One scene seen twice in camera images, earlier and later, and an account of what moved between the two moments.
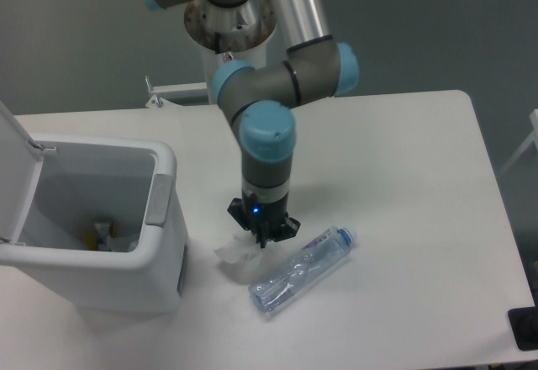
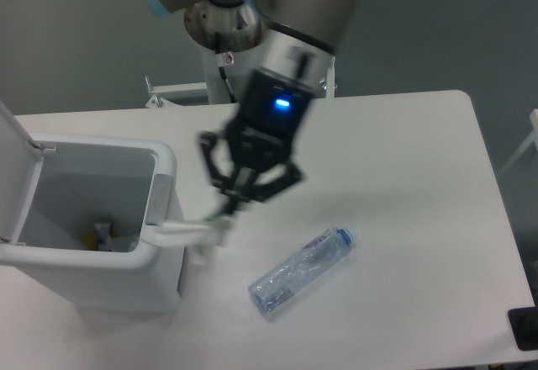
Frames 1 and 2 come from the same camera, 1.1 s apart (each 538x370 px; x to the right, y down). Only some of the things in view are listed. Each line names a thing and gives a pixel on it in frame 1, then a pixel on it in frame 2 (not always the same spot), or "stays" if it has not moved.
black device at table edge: x=524 y=324 stays
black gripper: x=266 y=220 to x=262 y=132
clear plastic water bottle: x=315 y=257 stays
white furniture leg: x=534 y=124 stays
